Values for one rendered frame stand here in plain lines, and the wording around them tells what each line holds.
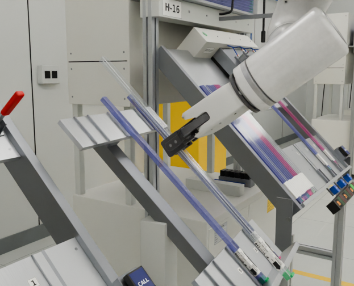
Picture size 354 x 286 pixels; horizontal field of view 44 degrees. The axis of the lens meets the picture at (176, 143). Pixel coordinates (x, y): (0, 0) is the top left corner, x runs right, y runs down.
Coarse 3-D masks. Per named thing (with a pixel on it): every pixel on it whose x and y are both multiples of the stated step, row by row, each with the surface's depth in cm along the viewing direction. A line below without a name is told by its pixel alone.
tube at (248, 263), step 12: (108, 108) 95; (120, 120) 94; (132, 132) 93; (144, 144) 93; (156, 156) 92; (168, 168) 92; (180, 180) 92; (192, 204) 90; (204, 216) 89; (216, 228) 88; (228, 240) 87; (240, 252) 87; (252, 264) 87; (264, 276) 86
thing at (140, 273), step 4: (140, 268) 73; (132, 272) 71; (136, 272) 72; (140, 272) 72; (144, 272) 73; (132, 276) 71; (136, 276) 71; (140, 276) 72; (144, 276) 72; (132, 280) 70; (136, 280) 71; (140, 280) 71; (144, 280) 72; (148, 280) 72; (136, 284) 70; (140, 284) 71; (144, 284) 71; (148, 284) 72; (152, 284) 72
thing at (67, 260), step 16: (32, 256) 67; (48, 256) 69; (64, 256) 71; (80, 256) 73; (0, 272) 62; (16, 272) 64; (32, 272) 66; (48, 272) 67; (64, 272) 69; (80, 272) 71; (96, 272) 73
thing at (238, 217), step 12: (108, 60) 82; (120, 84) 80; (132, 96) 80; (144, 108) 79; (156, 120) 78; (168, 132) 78; (180, 156) 77; (192, 168) 76; (204, 180) 76; (216, 192) 75; (228, 204) 75; (240, 216) 74; (252, 228) 74; (252, 240) 74; (288, 276) 72
